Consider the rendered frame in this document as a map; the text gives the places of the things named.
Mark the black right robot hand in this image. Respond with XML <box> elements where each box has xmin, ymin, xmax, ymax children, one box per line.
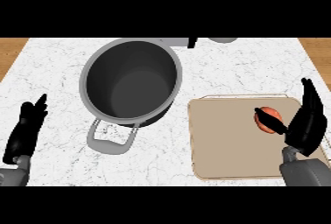
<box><xmin>253</xmin><ymin>77</ymin><xmax>328</xmax><ymax>158</ymax></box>

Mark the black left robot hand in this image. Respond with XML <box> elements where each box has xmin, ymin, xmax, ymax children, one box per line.
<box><xmin>2</xmin><ymin>93</ymin><xmax>49</xmax><ymax>165</ymax></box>

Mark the orange squash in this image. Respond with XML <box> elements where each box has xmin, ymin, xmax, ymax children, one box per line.
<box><xmin>253</xmin><ymin>106</ymin><xmax>286</xmax><ymax>135</ymax></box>

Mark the beige tray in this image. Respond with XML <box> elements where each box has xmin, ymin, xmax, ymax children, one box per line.
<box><xmin>188</xmin><ymin>93</ymin><xmax>331</xmax><ymax>182</ymax></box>

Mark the grey metal pot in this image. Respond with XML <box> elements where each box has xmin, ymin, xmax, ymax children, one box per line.
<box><xmin>77</xmin><ymin>38</ymin><xmax>184</xmax><ymax>156</ymax></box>

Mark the grey appliance with black handle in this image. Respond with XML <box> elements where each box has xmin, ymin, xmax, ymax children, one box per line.
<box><xmin>160</xmin><ymin>38</ymin><xmax>240</xmax><ymax>49</ymax></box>

